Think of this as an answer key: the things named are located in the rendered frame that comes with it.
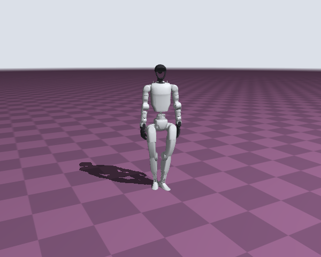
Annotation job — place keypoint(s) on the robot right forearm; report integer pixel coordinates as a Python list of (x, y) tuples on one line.
[(143, 116)]

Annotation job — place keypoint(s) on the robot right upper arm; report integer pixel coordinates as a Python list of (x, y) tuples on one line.
[(145, 96)]

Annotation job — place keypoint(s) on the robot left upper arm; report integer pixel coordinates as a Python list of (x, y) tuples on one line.
[(175, 96)]

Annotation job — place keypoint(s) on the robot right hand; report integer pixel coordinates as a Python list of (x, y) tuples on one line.
[(142, 131)]

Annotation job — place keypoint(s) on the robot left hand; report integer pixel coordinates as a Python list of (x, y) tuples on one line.
[(178, 128)]

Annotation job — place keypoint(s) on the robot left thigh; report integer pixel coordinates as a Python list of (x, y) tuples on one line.
[(170, 141)]

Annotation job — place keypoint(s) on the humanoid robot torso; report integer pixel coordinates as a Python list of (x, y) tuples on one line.
[(160, 95)]

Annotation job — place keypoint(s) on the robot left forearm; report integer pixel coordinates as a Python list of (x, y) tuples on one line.
[(178, 115)]

